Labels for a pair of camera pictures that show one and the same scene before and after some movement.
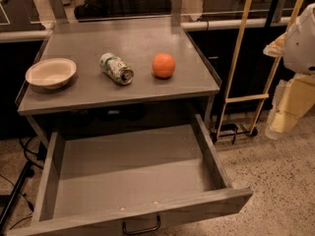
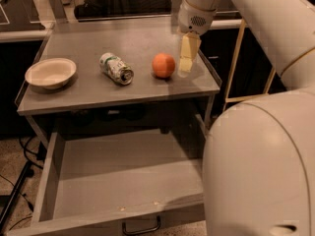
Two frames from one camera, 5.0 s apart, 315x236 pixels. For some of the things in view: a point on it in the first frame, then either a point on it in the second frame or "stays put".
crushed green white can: x=116 y=69 stays put
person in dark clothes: x=125 y=0 stays put
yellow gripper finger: x=293 y=98 to x=190 y=45
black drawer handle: x=141 y=230 stays put
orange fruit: x=163 y=65 stays put
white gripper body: x=301 y=48 to x=193 y=20
